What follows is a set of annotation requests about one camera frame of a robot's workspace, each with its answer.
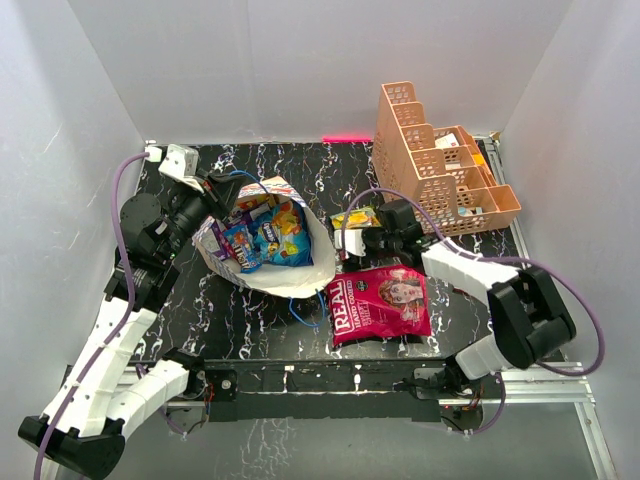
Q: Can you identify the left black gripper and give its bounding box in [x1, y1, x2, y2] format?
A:
[159, 169, 247, 262]

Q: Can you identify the green yellow snack bag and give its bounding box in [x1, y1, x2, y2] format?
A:
[330, 206, 381, 230]

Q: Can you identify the pink REAL chips bag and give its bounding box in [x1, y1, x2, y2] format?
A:
[325, 265, 432, 347]

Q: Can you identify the blue checkered paper bag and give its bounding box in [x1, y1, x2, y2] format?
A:
[193, 170, 336, 328]

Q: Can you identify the blue snack bag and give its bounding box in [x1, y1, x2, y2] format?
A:
[249, 200, 313, 267]

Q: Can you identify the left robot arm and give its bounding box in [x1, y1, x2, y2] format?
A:
[18, 175, 247, 479]

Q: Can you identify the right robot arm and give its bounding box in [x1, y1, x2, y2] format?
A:
[335, 199, 576, 397]

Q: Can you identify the colourful candy packet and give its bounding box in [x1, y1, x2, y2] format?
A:
[223, 224, 262, 273]

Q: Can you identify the purple snack packet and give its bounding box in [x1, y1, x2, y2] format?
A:
[201, 219, 231, 261]

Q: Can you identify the pink tape strip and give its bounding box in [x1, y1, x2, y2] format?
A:
[322, 135, 372, 144]

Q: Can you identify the orange plastic file organizer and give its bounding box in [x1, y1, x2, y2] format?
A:
[372, 81, 521, 237]

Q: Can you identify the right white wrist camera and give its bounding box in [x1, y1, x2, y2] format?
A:
[333, 227, 374, 264]

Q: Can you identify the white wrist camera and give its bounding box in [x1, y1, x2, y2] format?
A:
[145, 144, 204, 193]
[333, 227, 374, 264]

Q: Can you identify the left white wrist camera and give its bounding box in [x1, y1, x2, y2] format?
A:
[145, 144, 204, 193]

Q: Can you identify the aluminium base frame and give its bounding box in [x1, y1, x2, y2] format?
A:
[34, 134, 619, 480]

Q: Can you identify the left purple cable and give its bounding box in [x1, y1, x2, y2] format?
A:
[32, 153, 164, 480]

